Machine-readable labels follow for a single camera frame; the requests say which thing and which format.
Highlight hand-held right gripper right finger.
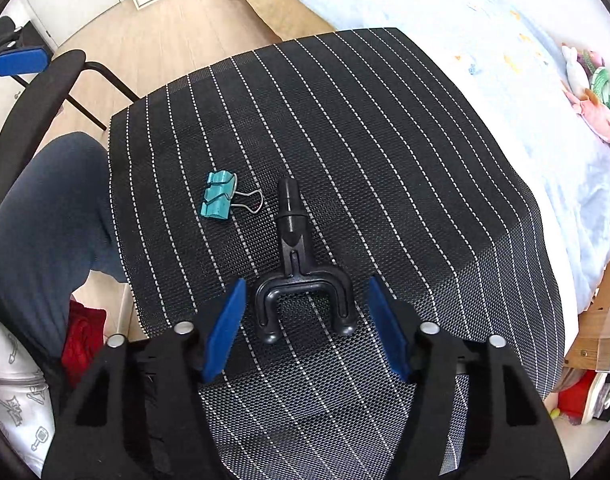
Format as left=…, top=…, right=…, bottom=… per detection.
left=367, top=275, right=571, bottom=480

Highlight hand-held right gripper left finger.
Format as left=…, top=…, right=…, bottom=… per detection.
left=41, top=278, right=248, bottom=480

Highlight black forked plastic part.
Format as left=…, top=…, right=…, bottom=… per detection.
left=254, top=177, right=358, bottom=345

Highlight teal binder clip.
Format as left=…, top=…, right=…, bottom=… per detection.
left=199, top=171, right=263, bottom=220

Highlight red cloth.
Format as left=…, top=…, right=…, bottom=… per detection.
left=61, top=300, right=108, bottom=388

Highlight black white-striped mesh mat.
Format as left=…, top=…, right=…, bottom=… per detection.
left=107, top=27, right=571, bottom=480

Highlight red box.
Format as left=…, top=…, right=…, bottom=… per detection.
left=558, top=370, right=598, bottom=413

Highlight person's leg in dark pants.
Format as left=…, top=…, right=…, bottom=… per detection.
left=0, top=131, right=130, bottom=386

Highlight white printed bag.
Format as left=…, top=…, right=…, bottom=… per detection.
left=0, top=292, right=56, bottom=463

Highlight light blue printed blanket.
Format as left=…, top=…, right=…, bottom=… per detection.
left=247, top=0, right=610, bottom=311

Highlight pink fish plush toy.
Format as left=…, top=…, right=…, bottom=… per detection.
left=570, top=87, right=610, bottom=143

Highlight black chair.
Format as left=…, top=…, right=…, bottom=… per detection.
left=0, top=49, right=140, bottom=208

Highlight white plush toy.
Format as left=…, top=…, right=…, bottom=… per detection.
left=560, top=44, right=591, bottom=98

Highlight green striped plush toy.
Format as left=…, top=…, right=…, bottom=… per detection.
left=588, top=67, right=610, bottom=126

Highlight purple pink plush toy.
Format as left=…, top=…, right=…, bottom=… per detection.
left=580, top=49, right=606, bottom=73

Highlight wooden bed frame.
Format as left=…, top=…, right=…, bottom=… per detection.
left=562, top=265, right=610, bottom=373

